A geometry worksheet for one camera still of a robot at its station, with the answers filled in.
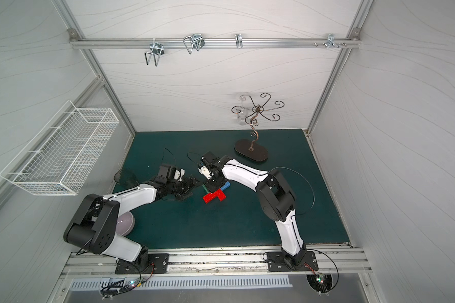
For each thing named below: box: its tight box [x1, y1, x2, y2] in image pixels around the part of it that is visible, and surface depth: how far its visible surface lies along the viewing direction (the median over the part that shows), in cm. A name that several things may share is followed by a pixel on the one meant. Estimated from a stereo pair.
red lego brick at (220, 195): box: [216, 188, 227, 202], surface depth 91 cm
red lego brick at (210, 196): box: [202, 190, 219, 204], surface depth 90 cm
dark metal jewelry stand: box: [231, 92, 285, 161], surface depth 98 cm
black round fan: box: [305, 271, 334, 297], surface depth 73 cm
